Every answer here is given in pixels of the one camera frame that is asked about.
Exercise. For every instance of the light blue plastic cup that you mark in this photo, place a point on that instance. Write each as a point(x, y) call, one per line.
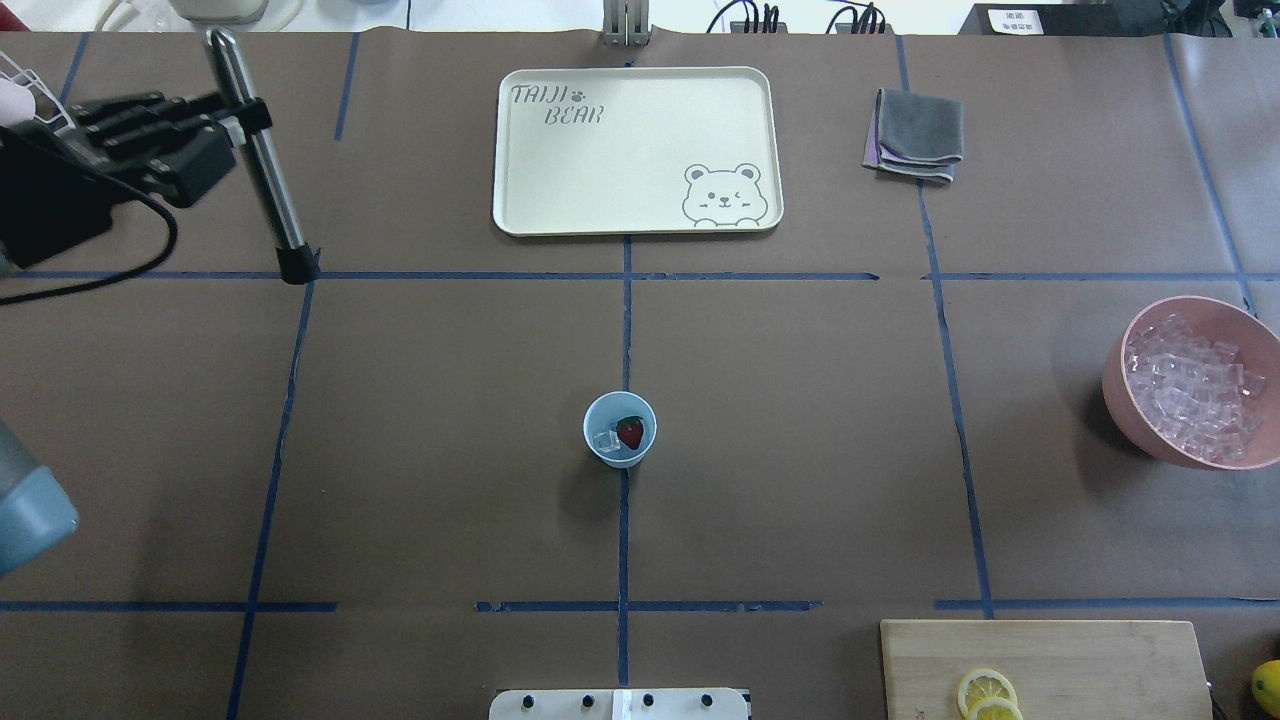
point(606, 410)

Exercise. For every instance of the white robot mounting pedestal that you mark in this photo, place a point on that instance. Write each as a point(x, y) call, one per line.
point(622, 703)

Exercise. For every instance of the bamboo cutting board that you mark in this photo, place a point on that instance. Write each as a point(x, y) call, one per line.
point(1060, 669)

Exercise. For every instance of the cream bear serving tray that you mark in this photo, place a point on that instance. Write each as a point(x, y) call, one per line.
point(636, 150)

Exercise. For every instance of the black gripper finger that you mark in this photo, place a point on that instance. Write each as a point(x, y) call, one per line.
point(245, 120)

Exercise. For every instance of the steel muddler black tip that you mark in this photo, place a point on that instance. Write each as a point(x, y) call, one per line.
point(296, 260)

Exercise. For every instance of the pink upturned cup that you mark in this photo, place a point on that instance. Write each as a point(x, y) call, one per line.
point(17, 104)

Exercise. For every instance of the white wire cup rack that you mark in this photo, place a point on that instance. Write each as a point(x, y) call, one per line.
point(49, 110)

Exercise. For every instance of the grey folded cloth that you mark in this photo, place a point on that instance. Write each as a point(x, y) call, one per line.
point(921, 136)

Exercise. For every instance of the whole lemon bottom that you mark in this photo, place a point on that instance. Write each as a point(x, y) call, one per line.
point(1265, 687)

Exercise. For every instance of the lemon slices row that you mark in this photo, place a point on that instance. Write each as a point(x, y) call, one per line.
point(985, 693)

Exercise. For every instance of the pink bowl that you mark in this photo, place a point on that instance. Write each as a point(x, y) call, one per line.
point(1217, 321)

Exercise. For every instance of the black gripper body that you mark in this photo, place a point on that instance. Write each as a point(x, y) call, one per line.
point(42, 205)

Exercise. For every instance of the purple folded cloth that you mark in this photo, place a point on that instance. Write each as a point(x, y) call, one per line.
point(872, 152)

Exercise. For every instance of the clear ice cube pile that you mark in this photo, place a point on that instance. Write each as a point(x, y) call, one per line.
point(1198, 394)

